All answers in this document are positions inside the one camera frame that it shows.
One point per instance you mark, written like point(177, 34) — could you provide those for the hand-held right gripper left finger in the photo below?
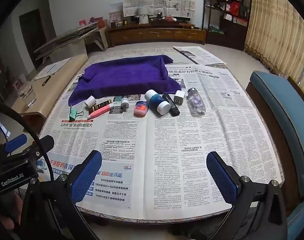
point(87, 177)

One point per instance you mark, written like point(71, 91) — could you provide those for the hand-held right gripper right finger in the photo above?
point(221, 180)

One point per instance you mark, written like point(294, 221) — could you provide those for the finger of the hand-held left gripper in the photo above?
point(16, 142)
point(43, 144)

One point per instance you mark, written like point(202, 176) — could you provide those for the green binder clip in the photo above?
point(73, 114)

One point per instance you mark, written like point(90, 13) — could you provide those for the small white cylinder cap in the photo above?
point(90, 101)

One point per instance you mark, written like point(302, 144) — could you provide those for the pink lip balm tube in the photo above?
point(100, 111)

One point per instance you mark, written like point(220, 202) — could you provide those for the dark brown gold tube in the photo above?
point(100, 105)

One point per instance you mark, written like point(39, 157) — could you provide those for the clear bottle with pills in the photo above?
point(195, 101)

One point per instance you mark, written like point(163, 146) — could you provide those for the black rectangular case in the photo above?
point(170, 104)

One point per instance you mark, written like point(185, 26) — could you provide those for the white charger plug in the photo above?
point(179, 97)

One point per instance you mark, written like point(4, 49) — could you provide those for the blue and white bottle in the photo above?
point(158, 102)

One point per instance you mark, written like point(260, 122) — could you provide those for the person's left hand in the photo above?
point(8, 217)

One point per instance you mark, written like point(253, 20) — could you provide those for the beige side table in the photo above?
point(22, 112)

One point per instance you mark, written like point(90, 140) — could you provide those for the newspaper spread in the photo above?
point(191, 142)

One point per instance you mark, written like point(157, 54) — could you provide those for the clear drinking glass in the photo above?
point(27, 95)

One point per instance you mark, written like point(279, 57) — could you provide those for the dark pen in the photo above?
point(46, 81)

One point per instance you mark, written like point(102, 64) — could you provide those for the white paper sheet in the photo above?
point(50, 68)

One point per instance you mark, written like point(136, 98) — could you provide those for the pink jar with blue label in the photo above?
point(141, 108)

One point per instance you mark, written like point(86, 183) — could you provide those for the blue chair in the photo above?
point(279, 110)

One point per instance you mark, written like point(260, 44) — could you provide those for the dark wooden door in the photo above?
point(33, 40)

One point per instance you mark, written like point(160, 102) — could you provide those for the purple towel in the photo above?
point(124, 76)

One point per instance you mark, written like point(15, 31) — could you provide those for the stack of newspapers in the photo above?
point(64, 38)

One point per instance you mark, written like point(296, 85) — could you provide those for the folded newspaper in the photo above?
point(198, 55)

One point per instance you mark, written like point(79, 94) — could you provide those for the wooden television cabinet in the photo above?
point(157, 33)

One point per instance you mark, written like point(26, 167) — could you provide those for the beige curtain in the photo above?
point(276, 30)

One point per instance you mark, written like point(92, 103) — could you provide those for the dark display shelf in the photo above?
point(226, 17)

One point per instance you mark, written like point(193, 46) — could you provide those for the white wrapped ornament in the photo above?
point(143, 16)

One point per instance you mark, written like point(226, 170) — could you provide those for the newspapers covering television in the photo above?
point(162, 3)

